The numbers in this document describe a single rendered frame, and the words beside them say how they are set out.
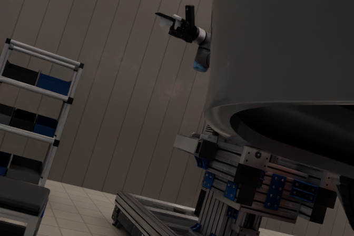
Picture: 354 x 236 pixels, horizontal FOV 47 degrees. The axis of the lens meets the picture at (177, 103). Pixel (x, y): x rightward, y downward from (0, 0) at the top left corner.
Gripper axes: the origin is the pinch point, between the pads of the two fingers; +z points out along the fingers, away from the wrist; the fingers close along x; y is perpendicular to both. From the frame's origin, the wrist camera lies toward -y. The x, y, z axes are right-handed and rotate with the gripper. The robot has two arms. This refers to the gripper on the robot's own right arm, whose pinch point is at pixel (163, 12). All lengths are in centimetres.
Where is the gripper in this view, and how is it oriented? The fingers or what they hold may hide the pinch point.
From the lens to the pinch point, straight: 191.8
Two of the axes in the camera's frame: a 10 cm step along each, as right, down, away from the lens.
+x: -5.5, -2.4, 8.0
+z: -7.5, -2.8, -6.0
